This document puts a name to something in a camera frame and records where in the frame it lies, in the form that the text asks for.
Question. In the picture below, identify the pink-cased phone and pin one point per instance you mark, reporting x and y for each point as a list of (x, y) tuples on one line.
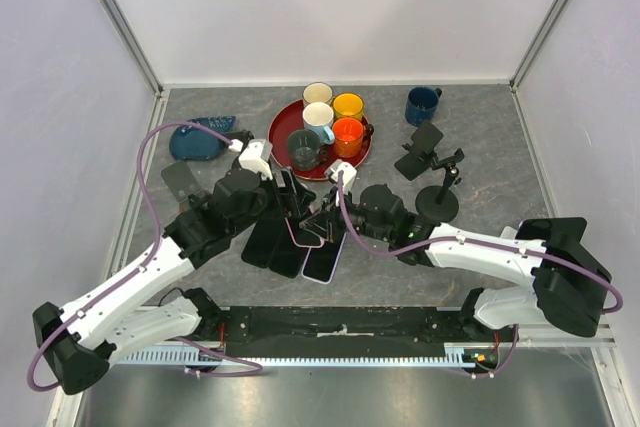
[(302, 238)]

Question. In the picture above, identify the orange mug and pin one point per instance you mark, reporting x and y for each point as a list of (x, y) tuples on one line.
[(350, 133)]

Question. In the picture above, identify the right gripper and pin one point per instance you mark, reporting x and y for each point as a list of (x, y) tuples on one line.
[(327, 223)]

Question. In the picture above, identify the cream mug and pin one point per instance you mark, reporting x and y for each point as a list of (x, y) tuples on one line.
[(317, 92)]

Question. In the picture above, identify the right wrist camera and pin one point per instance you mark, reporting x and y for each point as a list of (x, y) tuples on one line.
[(342, 170)]

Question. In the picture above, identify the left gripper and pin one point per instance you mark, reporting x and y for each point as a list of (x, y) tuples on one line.
[(296, 197)]

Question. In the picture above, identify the blue leaf-shaped dish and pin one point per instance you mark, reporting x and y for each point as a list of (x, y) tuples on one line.
[(191, 144)]

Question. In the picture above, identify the grey mug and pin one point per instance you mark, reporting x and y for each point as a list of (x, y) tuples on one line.
[(306, 150)]

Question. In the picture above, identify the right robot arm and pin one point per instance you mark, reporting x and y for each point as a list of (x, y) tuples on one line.
[(553, 278)]

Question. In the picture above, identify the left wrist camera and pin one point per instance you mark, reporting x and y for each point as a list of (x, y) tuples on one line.
[(254, 156)]

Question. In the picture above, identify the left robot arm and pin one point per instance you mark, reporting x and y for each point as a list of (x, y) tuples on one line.
[(81, 340)]

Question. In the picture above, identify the grey cable duct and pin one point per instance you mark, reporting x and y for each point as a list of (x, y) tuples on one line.
[(183, 355)]

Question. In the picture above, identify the lilac-cased phone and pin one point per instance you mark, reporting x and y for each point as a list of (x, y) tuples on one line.
[(320, 264)]

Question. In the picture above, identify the dark blue mug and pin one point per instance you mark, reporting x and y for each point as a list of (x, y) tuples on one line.
[(421, 105)]

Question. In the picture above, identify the red round tray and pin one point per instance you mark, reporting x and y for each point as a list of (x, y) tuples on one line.
[(288, 120)]

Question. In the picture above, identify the light blue mug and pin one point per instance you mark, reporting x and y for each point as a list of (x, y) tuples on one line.
[(318, 117)]

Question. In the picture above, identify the black mounting base plate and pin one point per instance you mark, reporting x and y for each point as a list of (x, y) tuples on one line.
[(341, 333)]

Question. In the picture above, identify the black phone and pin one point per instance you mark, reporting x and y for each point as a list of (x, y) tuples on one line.
[(263, 242), (287, 258)]

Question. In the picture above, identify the black round-base phone stand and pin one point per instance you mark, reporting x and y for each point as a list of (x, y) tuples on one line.
[(242, 135)]

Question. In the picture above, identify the black flat phone stand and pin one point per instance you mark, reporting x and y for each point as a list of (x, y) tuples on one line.
[(420, 152)]

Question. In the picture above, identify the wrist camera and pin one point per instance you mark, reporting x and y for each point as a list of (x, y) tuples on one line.
[(254, 156), (342, 170)]

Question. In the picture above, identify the yellow mug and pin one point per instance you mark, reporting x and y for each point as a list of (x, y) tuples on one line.
[(348, 105)]

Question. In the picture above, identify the wooden-base phone stand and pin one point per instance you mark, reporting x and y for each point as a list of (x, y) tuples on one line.
[(182, 183)]

